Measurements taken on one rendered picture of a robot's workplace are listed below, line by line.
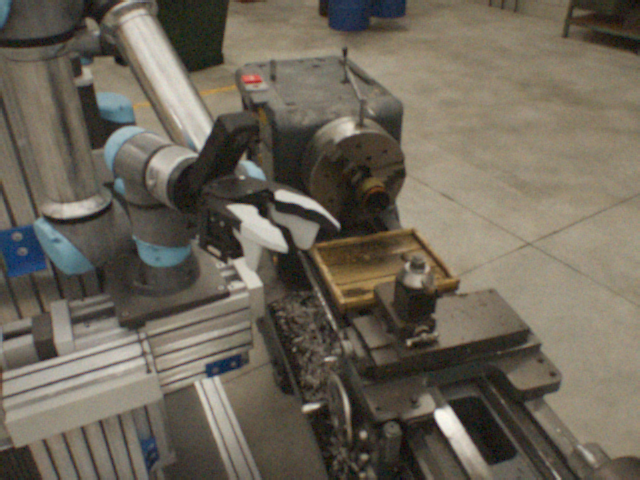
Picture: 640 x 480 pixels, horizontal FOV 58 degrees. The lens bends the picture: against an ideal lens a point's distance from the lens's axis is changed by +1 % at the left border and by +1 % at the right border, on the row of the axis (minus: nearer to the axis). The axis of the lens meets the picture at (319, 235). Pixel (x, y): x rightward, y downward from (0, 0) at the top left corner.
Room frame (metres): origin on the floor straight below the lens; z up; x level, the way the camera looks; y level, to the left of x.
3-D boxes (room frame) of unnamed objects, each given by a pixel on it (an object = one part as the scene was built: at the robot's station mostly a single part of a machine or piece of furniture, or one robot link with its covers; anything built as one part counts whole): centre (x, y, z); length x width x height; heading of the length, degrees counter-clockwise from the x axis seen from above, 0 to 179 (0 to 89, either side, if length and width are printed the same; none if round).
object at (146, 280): (0.98, 0.33, 1.21); 0.15 x 0.15 x 0.10
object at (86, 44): (1.69, 0.68, 1.46); 0.11 x 0.08 x 0.11; 94
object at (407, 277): (1.03, -0.22, 1.13); 0.08 x 0.08 x 0.03
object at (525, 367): (1.00, -0.30, 0.90); 0.47 x 0.30 x 0.06; 107
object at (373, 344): (1.04, -0.28, 0.95); 0.43 x 0.17 x 0.05; 107
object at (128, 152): (0.71, 0.23, 1.56); 0.11 x 0.08 x 0.09; 46
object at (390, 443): (0.81, -0.15, 0.84); 0.04 x 0.04 x 0.10; 17
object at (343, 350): (0.97, -0.04, 0.95); 0.07 x 0.04 x 0.04; 107
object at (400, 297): (1.03, -0.22, 1.07); 0.07 x 0.07 x 0.10; 17
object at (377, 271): (1.40, -0.18, 0.89); 0.36 x 0.30 x 0.04; 107
